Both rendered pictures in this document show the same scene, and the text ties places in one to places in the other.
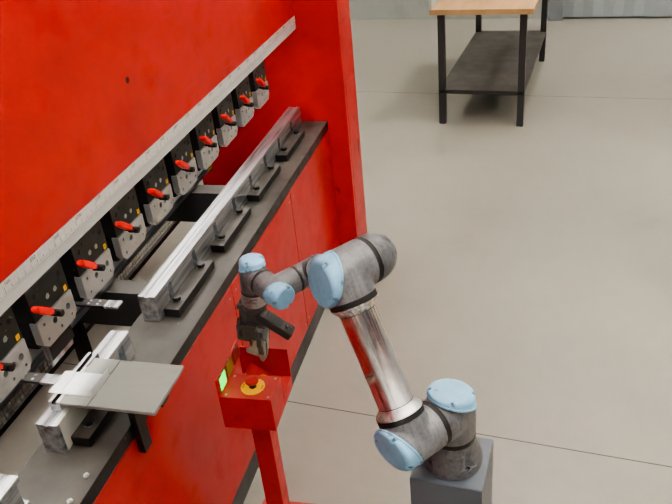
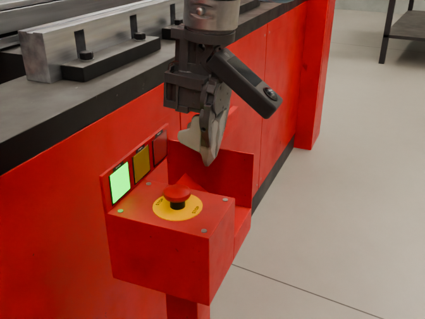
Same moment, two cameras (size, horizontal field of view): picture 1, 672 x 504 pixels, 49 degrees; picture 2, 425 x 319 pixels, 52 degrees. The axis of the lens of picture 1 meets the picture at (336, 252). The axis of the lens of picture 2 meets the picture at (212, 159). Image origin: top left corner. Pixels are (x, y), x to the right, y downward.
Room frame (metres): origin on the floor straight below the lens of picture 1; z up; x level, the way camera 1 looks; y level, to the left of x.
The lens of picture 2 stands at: (1.18, 0.17, 1.13)
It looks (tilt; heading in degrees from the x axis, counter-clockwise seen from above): 27 degrees down; 7
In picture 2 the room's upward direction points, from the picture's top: straight up
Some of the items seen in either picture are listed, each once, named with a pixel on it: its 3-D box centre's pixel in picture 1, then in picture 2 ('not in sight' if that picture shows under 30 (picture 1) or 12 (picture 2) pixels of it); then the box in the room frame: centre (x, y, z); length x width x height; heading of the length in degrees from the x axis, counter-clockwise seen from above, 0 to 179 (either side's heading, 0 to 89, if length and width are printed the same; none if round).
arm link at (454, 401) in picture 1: (449, 410); not in sight; (1.34, -0.23, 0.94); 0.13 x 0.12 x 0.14; 126
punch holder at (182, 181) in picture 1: (174, 165); not in sight; (2.29, 0.50, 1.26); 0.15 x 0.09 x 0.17; 164
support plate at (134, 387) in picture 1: (123, 385); not in sight; (1.50, 0.58, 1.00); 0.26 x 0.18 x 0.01; 74
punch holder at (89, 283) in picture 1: (80, 260); not in sight; (1.71, 0.67, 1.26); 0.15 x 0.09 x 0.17; 164
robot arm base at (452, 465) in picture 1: (452, 443); not in sight; (1.35, -0.24, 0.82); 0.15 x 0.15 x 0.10
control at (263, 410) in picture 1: (255, 383); (185, 206); (1.75, 0.28, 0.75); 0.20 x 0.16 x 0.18; 165
